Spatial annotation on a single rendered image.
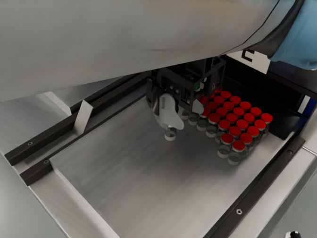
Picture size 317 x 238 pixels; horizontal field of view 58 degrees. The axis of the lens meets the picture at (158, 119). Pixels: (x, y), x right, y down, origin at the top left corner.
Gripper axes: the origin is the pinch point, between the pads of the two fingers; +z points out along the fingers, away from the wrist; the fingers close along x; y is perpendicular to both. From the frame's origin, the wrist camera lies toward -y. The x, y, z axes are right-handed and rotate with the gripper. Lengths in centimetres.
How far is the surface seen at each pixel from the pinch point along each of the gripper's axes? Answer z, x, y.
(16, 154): 3.3, -22.7, -14.6
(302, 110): 3.7, 23.3, 15.4
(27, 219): 93, -28, -62
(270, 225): 35.0, 15.8, 22.3
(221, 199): 5.0, -3.8, 15.2
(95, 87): 5.0, -1.2, -21.6
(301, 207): 93, 69, 27
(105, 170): 5.1, -13.3, -2.2
